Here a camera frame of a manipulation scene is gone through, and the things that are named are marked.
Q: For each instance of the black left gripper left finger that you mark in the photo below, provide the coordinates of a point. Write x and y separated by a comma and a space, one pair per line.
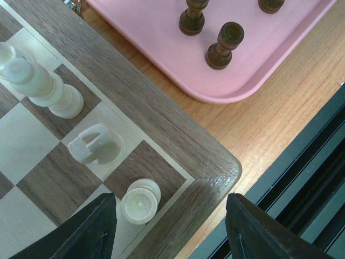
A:
90, 233

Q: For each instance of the pink plastic tray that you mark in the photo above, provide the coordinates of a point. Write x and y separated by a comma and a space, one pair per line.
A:
153, 28

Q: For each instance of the wooden chessboard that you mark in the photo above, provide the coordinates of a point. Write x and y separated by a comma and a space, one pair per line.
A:
42, 185

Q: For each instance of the light wooden rook piece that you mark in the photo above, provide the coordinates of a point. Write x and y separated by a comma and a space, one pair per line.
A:
140, 203

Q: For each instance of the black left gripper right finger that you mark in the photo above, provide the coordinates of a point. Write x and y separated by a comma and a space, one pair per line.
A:
254, 234

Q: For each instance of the light wooden chess piece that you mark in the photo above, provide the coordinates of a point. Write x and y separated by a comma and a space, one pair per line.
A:
44, 88

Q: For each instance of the black aluminium frame rail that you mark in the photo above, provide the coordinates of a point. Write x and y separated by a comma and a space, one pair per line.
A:
303, 189

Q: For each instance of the dark chess piece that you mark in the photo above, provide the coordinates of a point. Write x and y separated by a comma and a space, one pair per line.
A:
192, 20
219, 54
270, 6

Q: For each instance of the light wooden knight piece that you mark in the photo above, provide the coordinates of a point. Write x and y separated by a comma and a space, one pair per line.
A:
98, 144

